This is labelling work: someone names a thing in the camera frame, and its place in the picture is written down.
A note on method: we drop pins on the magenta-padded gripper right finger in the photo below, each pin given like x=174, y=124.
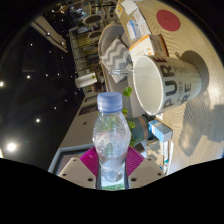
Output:
x=135, y=160

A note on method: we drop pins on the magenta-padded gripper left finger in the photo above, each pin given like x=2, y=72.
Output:
x=88, y=160

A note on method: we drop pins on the clear blue-capped water bottle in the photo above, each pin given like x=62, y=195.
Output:
x=111, y=140

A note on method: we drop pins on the brown kraft paper card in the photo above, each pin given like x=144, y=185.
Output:
x=154, y=149

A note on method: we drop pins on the green potted plant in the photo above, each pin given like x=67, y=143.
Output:
x=140, y=128

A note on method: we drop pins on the group of ceiling lights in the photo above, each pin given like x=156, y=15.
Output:
x=11, y=146

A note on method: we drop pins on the white mug with dark lettering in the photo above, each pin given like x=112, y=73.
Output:
x=176, y=86

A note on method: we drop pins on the grey white chevron cushion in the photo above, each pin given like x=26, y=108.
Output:
x=115, y=56

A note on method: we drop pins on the white and orange box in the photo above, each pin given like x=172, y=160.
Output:
x=146, y=46

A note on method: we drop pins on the grey curved sofa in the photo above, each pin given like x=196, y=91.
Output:
x=108, y=36

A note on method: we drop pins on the small white blue packet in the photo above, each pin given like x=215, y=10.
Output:
x=133, y=29

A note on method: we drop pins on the white printed leaflet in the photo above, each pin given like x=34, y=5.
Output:
x=142, y=21

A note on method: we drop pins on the group of dining chairs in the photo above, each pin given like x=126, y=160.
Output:
x=93, y=19

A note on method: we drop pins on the flat round red coaster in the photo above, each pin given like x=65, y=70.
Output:
x=168, y=20

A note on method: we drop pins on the white paper slip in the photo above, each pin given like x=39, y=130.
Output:
x=129, y=6

